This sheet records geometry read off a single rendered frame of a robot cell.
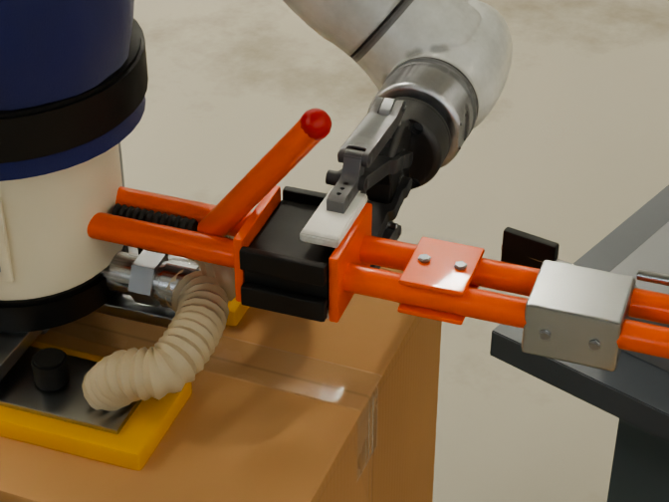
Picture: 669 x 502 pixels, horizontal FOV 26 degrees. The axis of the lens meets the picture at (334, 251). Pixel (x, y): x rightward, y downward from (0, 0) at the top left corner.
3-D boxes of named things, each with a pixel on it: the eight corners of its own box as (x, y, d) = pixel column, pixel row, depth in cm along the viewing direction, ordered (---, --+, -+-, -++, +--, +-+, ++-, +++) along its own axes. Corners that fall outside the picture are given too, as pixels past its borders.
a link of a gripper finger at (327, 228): (367, 201, 113) (367, 193, 112) (336, 249, 107) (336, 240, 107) (332, 194, 113) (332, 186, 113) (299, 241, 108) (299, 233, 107)
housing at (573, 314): (519, 356, 106) (524, 306, 104) (539, 303, 111) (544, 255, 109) (614, 376, 104) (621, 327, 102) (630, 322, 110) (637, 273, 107)
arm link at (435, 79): (475, 154, 133) (458, 186, 128) (381, 137, 136) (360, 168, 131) (481, 66, 128) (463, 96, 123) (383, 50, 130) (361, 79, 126)
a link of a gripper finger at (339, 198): (365, 181, 114) (366, 148, 112) (343, 214, 110) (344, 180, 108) (347, 177, 114) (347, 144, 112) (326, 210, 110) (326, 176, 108)
